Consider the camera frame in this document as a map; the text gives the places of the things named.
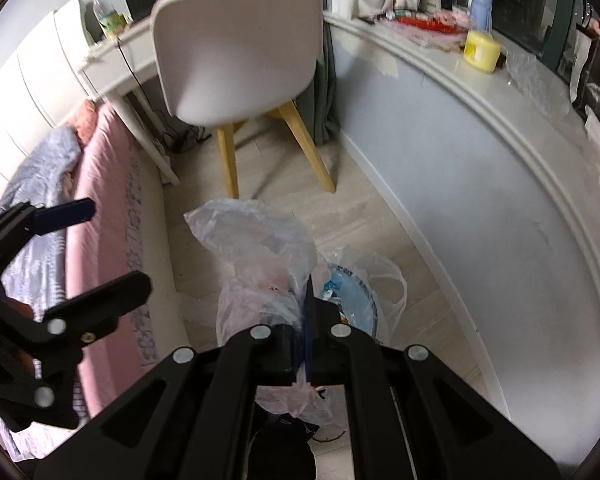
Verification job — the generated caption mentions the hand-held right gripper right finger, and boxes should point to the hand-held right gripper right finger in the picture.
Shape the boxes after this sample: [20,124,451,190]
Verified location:
[311,280,562,480]

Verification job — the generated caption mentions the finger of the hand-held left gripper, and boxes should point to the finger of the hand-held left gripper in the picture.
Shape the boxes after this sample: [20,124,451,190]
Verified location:
[0,198,97,273]
[0,270,153,432]

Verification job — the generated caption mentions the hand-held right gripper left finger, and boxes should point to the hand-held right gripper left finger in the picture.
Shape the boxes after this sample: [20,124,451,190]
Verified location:
[32,275,312,480]

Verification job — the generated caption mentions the clear plastic bag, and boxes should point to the clear plastic bag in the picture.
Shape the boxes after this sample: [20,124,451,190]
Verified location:
[184,198,332,426]

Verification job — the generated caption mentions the clear plastic bottle green label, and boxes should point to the clear plastic bottle green label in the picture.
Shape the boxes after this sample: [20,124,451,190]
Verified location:
[91,0,127,39]

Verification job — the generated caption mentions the trash bin with bag liner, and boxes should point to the trash bin with bag liner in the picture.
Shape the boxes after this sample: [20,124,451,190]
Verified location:
[314,246,409,352]

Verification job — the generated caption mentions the pink bed sheet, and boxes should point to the pink bed sheet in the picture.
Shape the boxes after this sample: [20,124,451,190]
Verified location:
[71,102,191,421]

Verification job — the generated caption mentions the grey-blue patterned blanket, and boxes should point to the grey-blue patterned blanket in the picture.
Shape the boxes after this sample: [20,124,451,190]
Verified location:
[0,125,92,461]

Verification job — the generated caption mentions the pink pillow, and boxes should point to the pink pillow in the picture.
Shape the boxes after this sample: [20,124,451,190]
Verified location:
[74,99,102,144]

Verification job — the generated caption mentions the white padded headboard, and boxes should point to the white padded headboard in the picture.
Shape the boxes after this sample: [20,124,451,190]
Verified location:
[0,0,99,221]

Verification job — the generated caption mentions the white desk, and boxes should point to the white desk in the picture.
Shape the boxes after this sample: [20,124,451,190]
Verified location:
[76,16,182,186]

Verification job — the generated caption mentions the dark green curtain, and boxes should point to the dark green curtain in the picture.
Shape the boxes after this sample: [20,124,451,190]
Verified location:
[311,24,342,147]

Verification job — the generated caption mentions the white chair with wooden legs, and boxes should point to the white chair with wooden legs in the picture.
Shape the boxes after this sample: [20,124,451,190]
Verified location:
[150,0,337,200]

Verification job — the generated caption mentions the white curved window sill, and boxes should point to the white curved window sill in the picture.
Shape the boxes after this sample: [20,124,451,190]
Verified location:
[324,11,600,467]

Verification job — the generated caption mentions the yellow plastic jar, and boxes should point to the yellow plastic jar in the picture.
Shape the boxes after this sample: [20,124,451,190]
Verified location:
[463,29,502,75]

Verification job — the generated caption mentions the red and pink packets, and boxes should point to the red and pink packets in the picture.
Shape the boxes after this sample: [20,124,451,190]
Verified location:
[372,9,472,52]

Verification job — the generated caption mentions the clear plastic wrap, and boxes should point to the clear plastic wrap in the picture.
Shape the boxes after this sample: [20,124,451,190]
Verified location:
[505,51,547,92]

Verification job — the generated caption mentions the light blue bottle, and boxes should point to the light blue bottle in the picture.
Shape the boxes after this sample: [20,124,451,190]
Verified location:
[468,0,495,36]

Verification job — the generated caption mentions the white paper towel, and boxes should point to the white paper towel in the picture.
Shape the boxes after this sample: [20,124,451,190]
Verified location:
[570,29,600,107]

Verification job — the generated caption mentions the black cable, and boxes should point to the black cable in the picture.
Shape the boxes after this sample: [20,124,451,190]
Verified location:
[115,35,156,111]

